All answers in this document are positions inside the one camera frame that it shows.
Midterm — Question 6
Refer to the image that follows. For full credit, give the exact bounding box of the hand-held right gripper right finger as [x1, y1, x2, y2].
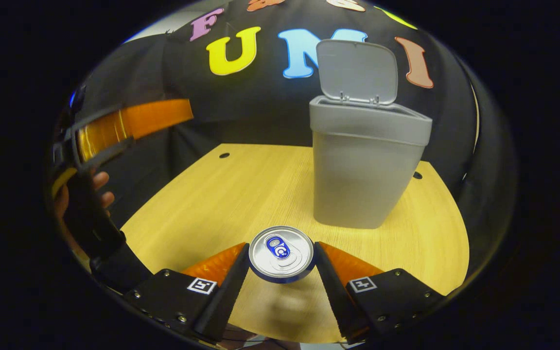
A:
[313, 241, 446, 342]

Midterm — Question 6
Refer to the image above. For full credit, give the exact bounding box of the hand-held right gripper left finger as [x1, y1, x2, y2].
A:
[123, 242, 251, 344]

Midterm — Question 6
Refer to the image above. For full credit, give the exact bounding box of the silver blue pop can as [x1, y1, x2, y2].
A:
[248, 226, 316, 284]

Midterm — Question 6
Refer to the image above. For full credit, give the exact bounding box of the white desktop garbage bin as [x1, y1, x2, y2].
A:
[309, 39, 433, 229]

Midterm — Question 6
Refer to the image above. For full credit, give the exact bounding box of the wooden desktop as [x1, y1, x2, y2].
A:
[121, 143, 471, 344]

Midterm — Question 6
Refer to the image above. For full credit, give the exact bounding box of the black backdrop cloth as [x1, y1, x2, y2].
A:
[52, 0, 518, 273]

